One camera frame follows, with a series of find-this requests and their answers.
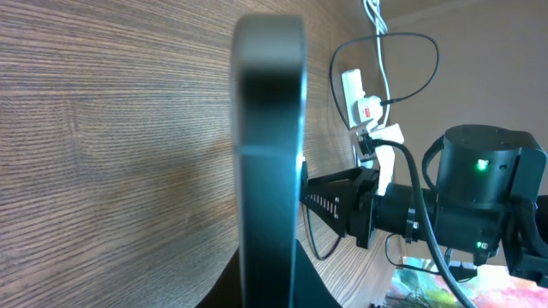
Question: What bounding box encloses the black charger cable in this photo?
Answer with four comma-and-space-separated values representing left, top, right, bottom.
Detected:
301, 32, 441, 262

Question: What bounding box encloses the white power strip cord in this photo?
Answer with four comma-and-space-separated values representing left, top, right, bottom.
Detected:
362, 0, 393, 129

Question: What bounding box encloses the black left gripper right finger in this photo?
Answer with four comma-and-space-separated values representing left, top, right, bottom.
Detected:
293, 240, 341, 308

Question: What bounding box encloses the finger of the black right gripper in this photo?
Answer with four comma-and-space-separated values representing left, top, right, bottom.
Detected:
300, 162, 364, 237

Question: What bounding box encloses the white usb charger plug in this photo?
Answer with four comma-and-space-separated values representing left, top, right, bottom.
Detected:
351, 96, 384, 127

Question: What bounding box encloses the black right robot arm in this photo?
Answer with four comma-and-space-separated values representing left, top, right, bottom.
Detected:
300, 124, 547, 287

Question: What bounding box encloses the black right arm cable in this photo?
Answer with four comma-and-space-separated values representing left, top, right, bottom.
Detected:
357, 132, 480, 308

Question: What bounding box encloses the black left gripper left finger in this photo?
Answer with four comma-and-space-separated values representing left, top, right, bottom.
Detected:
196, 249, 242, 308

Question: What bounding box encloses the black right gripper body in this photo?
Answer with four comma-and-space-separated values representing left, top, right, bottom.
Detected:
348, 167, 379, 249

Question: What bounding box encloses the white power strip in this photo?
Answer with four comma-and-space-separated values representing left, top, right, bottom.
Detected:
341, 68, 366, 127

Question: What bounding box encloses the blue screen smartphone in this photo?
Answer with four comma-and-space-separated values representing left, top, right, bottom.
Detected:
230, 14, 307, 307

